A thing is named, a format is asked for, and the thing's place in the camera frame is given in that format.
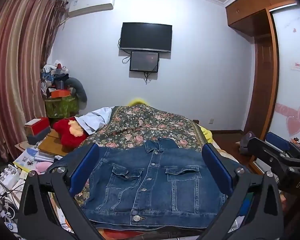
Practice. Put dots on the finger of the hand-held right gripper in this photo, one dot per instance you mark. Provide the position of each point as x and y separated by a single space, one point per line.
267 151
277 139

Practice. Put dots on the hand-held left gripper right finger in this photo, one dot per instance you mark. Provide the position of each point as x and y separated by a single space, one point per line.
220 170

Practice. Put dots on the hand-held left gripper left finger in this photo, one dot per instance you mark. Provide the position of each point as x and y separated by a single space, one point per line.
83 167

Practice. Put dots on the blue denim jacket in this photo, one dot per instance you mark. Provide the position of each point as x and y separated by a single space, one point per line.
150 180

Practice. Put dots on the pile of clothes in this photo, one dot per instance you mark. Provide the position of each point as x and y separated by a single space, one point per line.
52 75

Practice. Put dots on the pink heart sticker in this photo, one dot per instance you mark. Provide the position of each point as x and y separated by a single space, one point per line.
293 125

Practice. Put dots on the grey backpack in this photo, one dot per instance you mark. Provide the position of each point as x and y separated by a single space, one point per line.
246 143

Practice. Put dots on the wooden desk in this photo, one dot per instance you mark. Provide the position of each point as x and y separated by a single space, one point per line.
52 145

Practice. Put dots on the red plush toy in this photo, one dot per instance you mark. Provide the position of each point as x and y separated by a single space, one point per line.
62 130

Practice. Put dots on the white cloth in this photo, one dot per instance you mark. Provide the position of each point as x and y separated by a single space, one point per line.
95 120

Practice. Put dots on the stack of magazines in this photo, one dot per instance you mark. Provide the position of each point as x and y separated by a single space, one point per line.
32 156

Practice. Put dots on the red box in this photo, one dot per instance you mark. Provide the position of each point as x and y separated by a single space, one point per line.
38 126

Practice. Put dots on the wooden door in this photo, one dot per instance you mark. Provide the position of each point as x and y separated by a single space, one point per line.
261 80

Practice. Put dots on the green patterned box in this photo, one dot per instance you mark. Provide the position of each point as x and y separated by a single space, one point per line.
60 107

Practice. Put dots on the red and white label sticker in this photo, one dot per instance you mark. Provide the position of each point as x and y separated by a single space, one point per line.
296 66

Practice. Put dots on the floral blanket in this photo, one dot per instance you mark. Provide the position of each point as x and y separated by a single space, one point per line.
145 122

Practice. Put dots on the white power strip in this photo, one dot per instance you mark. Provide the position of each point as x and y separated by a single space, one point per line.
7 177

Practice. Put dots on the orange box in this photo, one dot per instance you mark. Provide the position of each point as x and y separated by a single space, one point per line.
61 93

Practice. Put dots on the small black monitor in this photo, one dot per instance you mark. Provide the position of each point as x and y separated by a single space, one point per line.
143 61

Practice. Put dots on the wooden overhead cabinet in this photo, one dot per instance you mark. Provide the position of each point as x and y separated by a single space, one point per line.
250 12

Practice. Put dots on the striped pink curtain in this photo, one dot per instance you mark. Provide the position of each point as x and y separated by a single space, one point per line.
15 55

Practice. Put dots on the white air conditioner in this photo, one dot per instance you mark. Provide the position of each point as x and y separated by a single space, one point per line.
90 5

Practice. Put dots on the wooden bed post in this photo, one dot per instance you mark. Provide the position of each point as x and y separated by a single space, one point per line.
195 121

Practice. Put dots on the black wall television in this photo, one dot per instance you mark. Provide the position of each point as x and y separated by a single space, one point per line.
145 36

